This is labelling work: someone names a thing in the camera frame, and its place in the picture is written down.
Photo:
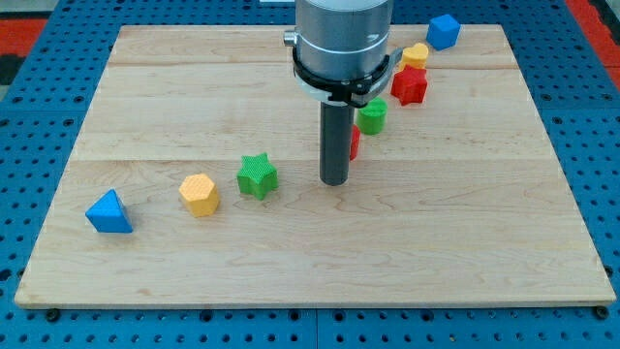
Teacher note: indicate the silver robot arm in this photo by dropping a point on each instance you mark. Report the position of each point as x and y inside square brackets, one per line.
[339, 49]

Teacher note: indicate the blue cube block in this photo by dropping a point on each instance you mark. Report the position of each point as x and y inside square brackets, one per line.
[443, 32]

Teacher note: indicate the green star block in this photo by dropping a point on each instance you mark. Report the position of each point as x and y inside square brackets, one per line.
[257, 176]

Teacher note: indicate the red block behind rod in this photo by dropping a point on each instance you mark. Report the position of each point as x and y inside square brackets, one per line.
[355, 139]

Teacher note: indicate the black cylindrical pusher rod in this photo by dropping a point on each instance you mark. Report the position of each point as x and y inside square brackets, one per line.
[335, 143]

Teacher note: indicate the green cylinder block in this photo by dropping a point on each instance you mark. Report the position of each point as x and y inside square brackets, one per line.
[371, 119]

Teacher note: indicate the yellow hexagon block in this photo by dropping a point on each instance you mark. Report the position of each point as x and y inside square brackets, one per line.
[199, 195]

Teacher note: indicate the wooden board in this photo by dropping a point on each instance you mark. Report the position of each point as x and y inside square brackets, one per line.
[459, 202]

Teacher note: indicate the red star block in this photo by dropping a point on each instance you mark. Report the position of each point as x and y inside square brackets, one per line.
[409, 85]

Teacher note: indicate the yellow heart block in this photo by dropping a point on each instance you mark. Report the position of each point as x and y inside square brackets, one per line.
[414, 56]

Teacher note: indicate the blue triangle block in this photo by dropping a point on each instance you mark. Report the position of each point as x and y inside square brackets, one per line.
[109, 215]

